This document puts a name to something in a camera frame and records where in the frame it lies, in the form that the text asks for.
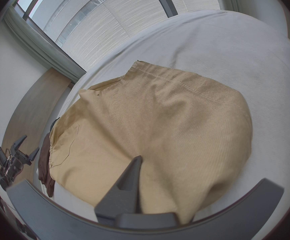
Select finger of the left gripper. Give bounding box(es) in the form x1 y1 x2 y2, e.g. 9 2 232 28
28 146 40 160
11 135 28 155

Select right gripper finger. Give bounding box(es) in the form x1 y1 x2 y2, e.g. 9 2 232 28
94 155 143 222

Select tan shorts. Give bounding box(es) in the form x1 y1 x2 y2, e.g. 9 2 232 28
48 60 253 224

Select bed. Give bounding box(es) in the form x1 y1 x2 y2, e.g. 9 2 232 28
2 9 290 224

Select brown garment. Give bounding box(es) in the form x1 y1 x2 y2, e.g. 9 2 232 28
38 131 56 198

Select black garment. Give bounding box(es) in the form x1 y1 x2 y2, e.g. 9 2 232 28
50 118 61 132

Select window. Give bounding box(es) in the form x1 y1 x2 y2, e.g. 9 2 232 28
15 0 233 74

